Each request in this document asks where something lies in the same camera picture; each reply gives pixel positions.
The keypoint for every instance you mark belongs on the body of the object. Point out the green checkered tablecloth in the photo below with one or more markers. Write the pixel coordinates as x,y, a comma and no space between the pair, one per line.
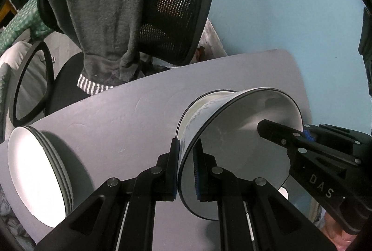
20,24

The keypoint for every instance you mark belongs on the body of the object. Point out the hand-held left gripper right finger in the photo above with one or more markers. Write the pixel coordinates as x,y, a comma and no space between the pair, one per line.
198,172

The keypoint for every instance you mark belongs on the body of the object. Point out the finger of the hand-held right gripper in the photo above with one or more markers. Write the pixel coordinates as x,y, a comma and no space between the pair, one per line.
309,135
279,133

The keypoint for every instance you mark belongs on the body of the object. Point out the black office chair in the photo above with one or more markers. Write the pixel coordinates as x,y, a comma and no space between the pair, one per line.
180,7

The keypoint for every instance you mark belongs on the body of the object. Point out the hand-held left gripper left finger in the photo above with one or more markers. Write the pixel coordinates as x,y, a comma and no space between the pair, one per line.
175,169

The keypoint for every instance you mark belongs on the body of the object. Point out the white bed sheet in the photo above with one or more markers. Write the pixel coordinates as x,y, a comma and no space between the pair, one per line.
32,74

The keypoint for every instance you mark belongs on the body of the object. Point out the grey fleece robe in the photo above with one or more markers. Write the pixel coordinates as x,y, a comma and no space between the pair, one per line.
101,7

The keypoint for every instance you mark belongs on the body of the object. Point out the person's right hand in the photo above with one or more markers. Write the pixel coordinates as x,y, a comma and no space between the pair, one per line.
334,227

